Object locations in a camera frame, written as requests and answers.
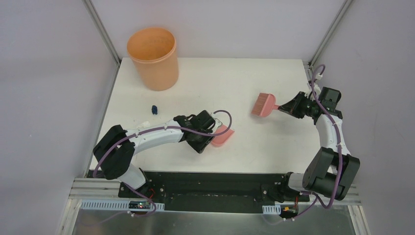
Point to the pink hand brush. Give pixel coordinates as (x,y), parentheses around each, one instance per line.
(264,105)

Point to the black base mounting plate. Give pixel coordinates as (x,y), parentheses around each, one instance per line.
(217,192)

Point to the pink plastic dustpan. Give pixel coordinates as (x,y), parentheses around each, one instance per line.
(220,140)

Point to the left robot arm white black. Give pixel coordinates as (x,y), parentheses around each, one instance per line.
(115,150)

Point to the orange plastic bin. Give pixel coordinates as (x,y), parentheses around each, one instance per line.
(153,52)

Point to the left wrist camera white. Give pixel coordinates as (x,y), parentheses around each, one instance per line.
(218,122)

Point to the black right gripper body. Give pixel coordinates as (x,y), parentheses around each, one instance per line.
(306,105)

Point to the dark blue paper scrap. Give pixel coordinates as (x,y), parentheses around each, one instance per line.
(154,110)

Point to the right white slotted cable duct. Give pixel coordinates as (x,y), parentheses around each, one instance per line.
(271,209)

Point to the left white slotted cable duct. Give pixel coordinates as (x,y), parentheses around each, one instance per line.
(120,205)

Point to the white slotted cable duct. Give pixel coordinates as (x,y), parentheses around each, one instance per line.
(271,209)
(120,205)

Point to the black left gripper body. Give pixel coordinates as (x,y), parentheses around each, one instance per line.
(205,138)

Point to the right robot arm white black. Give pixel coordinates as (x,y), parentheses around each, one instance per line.
(333,168)

